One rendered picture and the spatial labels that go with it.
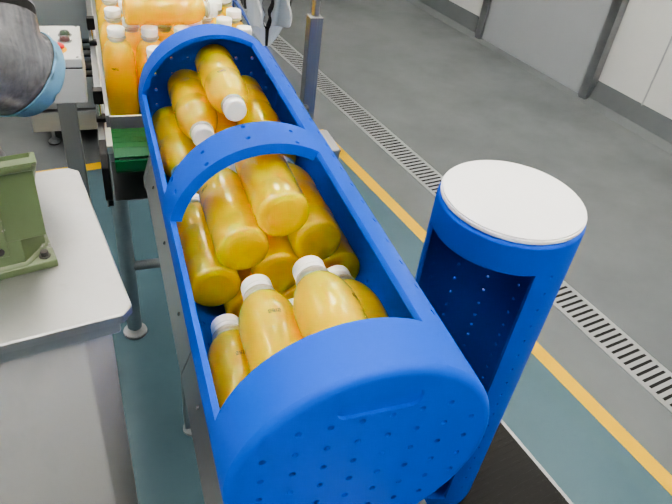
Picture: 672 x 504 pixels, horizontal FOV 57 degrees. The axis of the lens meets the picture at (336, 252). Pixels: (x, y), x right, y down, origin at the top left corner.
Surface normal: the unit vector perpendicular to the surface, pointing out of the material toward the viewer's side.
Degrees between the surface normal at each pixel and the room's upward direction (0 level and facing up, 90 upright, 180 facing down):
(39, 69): 78
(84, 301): 0
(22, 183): 90
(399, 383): 90
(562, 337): 0
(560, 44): 90
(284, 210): 91
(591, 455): 0
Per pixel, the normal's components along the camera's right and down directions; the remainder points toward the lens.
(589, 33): -0.87, 0.22
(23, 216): 0.53, 0.57
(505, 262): -0.21, 0.59
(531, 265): 0.11, 0.62
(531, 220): 0.11, -0.78
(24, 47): 0.91, -0.21
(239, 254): 0.34, 0.59
